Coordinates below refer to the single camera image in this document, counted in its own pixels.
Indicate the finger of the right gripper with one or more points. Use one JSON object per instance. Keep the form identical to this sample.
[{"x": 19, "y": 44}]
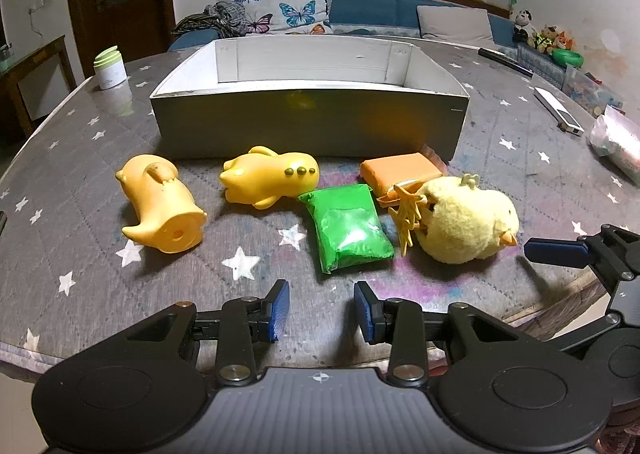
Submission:
[{"x": 562, "y": 253}]

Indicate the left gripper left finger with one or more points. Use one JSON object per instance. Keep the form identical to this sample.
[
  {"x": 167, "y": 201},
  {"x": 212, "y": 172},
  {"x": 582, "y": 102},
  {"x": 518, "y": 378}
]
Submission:
[{"x": 267, "y": 316}]

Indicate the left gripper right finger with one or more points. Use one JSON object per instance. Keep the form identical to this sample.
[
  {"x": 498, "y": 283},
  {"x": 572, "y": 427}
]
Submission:
[{"x": 375, "y": 317}]

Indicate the yellow plush chick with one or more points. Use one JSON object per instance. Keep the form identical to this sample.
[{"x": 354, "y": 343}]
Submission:
[{"x": 454, "y": 220}]

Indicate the green plastic packet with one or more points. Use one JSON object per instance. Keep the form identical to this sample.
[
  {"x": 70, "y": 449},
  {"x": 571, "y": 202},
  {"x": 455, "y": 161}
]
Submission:
[{"x": 348, "y": 230}]

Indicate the pink plastic bag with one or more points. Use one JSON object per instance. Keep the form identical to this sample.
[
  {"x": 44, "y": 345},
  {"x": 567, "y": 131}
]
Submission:
[{"x": 616, "y": 137}]

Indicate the yellow rubber duck middle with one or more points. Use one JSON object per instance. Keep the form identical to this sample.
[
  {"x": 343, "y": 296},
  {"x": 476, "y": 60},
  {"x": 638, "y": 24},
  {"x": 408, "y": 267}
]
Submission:
[{"x": 262, "y": 176}]

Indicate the yellow rubber duck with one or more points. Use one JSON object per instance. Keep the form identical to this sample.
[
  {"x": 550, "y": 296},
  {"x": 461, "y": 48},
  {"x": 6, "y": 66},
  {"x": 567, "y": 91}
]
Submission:
[
  {"x": 262, "y": 176},
  {"x": 169, "y": 219}
]

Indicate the yellow rubber duck left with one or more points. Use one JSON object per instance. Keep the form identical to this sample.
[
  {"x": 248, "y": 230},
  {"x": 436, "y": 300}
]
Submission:
[{"x": 169, "y": 219}]

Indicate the orange packet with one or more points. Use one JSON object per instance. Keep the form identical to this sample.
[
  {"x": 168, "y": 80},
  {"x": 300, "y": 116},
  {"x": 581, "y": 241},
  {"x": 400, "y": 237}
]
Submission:
[{"x": 383, "y": 173}]

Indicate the white remote control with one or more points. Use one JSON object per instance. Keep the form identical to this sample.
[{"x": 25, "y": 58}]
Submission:
[{"x": 565, "y": 120}]

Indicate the green bowl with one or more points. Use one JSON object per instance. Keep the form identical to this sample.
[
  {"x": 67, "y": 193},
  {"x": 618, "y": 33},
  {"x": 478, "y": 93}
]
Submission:
[{"x": 565, "y": 57}]

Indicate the grey cardboard box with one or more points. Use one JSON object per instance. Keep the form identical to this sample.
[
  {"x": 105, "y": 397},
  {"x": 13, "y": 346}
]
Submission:
[{"x": 344, "y": 96}]

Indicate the orange fox plush toy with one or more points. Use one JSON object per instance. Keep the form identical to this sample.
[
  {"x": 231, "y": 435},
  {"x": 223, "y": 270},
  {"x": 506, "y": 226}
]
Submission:
[{"x": 564, "y": 40}]

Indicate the black stick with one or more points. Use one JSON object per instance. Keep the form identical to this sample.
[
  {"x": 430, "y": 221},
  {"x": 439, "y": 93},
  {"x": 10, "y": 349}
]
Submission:
[{"x": 504, "y": 60}]

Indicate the panda plush toy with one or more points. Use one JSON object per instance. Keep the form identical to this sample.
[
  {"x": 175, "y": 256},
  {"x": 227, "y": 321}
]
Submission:
[{"x": 523, "y": 30}]

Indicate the beige cushion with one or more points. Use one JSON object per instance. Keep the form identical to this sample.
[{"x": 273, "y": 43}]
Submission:
[{"x": 456, "y": 25}]

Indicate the white jar green lid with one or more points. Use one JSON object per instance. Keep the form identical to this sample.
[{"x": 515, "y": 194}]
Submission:
[{"x": 109, "y": 68}]

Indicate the grey striped cloth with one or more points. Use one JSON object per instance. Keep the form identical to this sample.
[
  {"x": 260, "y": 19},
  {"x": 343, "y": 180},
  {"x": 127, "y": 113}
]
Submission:
[{"x": 227, "y": 17}]

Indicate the butterfly print pillow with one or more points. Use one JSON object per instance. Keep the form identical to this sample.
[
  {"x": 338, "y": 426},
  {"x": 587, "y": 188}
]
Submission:
[{"x": 286, "y": 16}]

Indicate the blue sofa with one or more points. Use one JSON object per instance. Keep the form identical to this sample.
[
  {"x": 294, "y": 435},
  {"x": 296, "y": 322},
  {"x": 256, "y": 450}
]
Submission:
[{"x": 363, "y": 17}]

